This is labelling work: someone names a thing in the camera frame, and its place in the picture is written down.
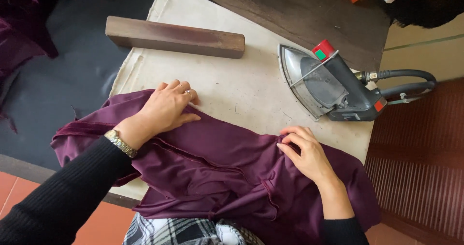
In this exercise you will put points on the person's left hand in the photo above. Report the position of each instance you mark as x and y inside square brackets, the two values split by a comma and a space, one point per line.
[161, 110]

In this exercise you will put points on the person's right hand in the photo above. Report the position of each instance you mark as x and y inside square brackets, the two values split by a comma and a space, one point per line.
[311, 154]

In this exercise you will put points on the purple satin fabric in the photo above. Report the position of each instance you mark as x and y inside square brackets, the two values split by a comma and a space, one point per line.
[224, 165]

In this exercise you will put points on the gold wristwatch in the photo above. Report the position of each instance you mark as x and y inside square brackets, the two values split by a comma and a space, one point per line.
[120, 142]

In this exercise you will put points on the grey steam iron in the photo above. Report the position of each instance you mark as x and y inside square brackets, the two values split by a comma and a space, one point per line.
[326, 85]

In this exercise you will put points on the wooden block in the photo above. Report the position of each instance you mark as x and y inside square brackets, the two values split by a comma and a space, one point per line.
[174, 37]

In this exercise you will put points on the cream ironing pad cloth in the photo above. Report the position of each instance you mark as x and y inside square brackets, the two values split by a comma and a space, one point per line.
[235, 78]

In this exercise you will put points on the plaid clothing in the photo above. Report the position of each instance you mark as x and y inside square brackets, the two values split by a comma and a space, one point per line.
[188, 232]

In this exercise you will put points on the dark purple velvet fabric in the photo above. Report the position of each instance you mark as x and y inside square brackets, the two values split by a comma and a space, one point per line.
[25, 31]

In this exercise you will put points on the black furry fabric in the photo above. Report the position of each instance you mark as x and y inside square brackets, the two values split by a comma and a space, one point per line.
[420, 7]

